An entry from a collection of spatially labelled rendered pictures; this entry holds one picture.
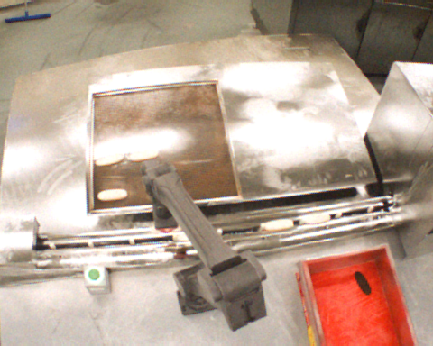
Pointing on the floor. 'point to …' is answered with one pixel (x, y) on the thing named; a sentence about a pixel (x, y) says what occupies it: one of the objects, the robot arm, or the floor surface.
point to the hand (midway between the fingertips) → (166, 226)
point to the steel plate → (47, 148)
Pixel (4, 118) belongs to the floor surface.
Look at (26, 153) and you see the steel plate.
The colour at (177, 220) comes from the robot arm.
